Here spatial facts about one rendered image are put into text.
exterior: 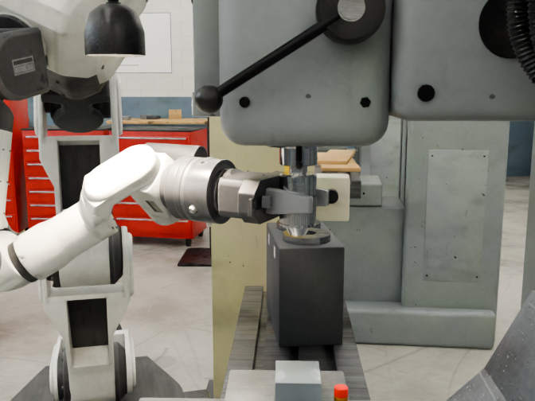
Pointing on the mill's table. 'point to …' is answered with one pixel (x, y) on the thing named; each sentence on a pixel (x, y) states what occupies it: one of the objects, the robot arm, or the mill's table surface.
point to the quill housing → (302, 79)
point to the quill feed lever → (341, 34)
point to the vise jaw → (251, 385)
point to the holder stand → (305, 286)
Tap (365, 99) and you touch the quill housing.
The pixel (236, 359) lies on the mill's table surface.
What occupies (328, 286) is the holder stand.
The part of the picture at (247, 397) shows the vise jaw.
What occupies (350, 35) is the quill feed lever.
